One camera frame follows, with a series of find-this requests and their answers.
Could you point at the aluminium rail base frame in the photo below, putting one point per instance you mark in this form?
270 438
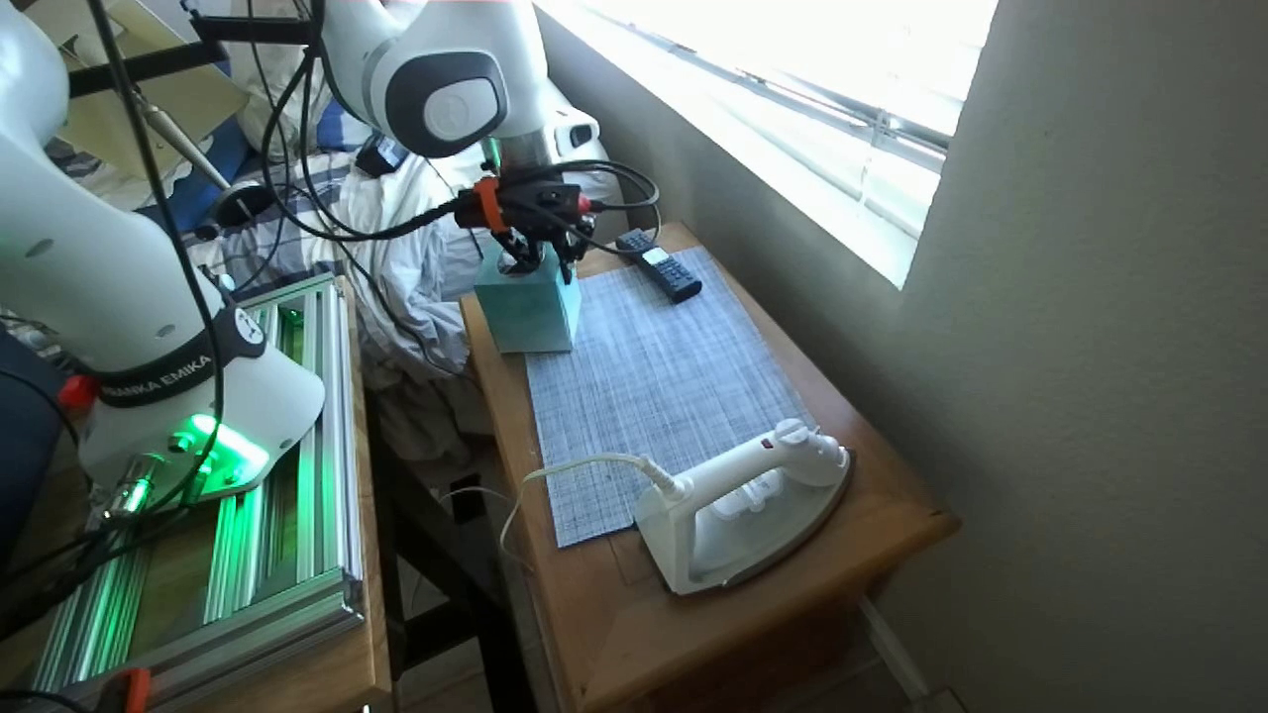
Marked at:
256 584

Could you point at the grey woven placemat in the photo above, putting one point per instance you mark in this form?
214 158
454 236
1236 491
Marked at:
648 378

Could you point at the white clothes iron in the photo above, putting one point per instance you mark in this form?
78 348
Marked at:
738 512

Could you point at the wooden side table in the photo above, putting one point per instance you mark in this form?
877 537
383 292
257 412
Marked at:
615 639

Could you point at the white crumpled cloth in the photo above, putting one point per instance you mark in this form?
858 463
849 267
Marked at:
405 288

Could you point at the small black remote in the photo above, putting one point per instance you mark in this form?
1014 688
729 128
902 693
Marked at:
660 267

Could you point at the teal foam box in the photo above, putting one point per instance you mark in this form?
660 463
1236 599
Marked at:
529 312

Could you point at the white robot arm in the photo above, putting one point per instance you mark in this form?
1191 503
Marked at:
187 392

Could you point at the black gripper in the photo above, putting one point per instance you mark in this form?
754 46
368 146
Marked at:
529 211

